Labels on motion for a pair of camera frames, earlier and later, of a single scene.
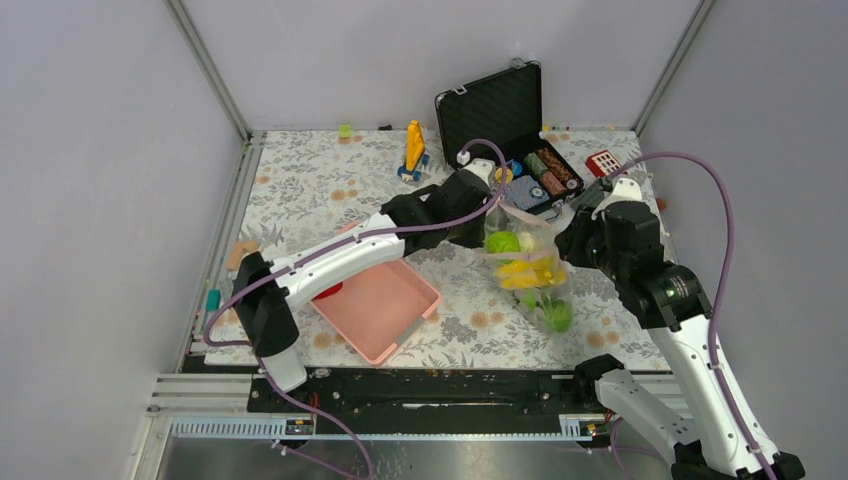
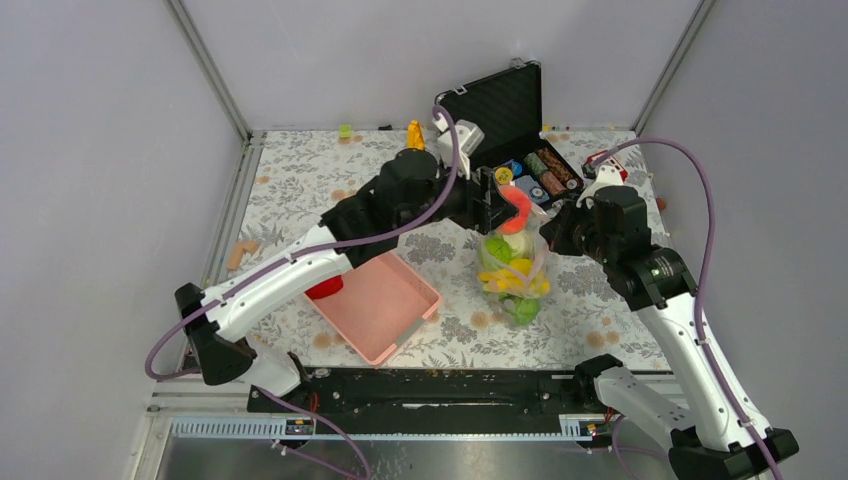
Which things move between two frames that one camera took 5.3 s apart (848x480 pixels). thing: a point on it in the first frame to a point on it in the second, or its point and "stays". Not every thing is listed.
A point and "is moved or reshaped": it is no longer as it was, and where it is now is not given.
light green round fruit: x=560 y=315 to x=526 y=309
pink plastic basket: x=375 y=310 stays
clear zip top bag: x=527 y=260 is moved or reshaped
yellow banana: x=530 y=273 is moved or reshaped
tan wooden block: x=238 y=251 stays
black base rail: x=424 y=395 stays
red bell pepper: x=329 y=291 stays
